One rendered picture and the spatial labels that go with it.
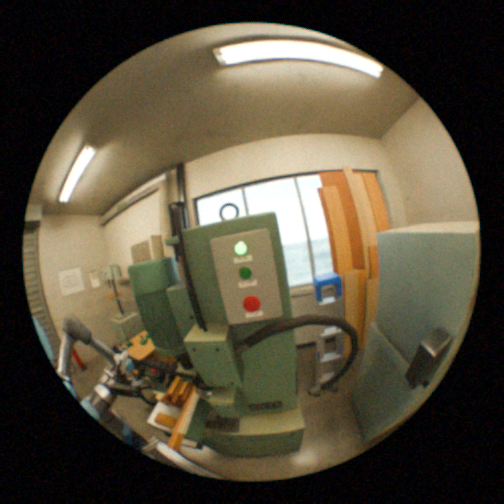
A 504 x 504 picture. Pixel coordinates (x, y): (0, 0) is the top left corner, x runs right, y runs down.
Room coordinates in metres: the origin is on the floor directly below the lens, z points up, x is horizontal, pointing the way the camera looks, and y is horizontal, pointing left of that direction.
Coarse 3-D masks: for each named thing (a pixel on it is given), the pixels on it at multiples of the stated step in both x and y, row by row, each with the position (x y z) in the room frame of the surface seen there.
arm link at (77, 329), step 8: (72, 320) 0.27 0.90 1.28; (80, 320) 0.32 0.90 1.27; (72, 328) 0.24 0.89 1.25; (80, 328) 0.28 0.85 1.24; (80, 336) 0.26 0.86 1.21; (88, 336) 0.31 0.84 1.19; (88, 344) 0.29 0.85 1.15; (96, 344) 0.34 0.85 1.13; (104, 352) 0.37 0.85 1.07; (112, 352) 0.43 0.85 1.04; (112, 360) 0.39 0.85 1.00; (128, 368) 0.46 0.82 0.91
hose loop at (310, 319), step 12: (276, 324) 0.28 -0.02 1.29; (288, 324) 0.28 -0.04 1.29; (300, 324) 0.28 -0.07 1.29; (312, 324) 0.28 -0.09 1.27; (324, 324) 0.28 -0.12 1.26; (336, 324) 0.28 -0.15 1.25; (348, 324) 0.28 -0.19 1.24; (252, 336) 0.28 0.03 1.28; (264, 336) 0.27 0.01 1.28; (240, 348) 0.27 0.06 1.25; (348, 360) 0.29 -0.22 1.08; (324, 384) 0.30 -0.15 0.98
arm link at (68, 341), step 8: (64, 320) 0.24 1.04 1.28; (64, 328) 0.21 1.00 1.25; (64, 336) 0.18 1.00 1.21; (72, 336) 0.23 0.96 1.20; (64, 344) 0.15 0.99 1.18; (72, 344) 0.21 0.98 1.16; (64, 352) 0.12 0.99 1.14; (72, 352) 0.18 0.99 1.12; (64, 360) 0.08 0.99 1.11; (64, 368) 0.04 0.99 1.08; (64, 376) 0.00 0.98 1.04; (72, 384) 0.02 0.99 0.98
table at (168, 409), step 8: (152, 392) 0.36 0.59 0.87; (160, 408) 0.26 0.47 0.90; (168, 408) 0.27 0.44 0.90; (176, 408) 0.28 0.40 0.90; (208, 408) 0.34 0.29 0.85; (152, 416) 0.19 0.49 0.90; (176, 416) 0.24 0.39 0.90; (200, 416) 0.26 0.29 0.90; (152, 424) 0.15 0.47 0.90; (200, 424) 0.23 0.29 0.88; (168, 432) 0.14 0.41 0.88; (200, 432) 0.19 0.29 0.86; (192, 440) 0.14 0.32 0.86; (200, 440) 0.15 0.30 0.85
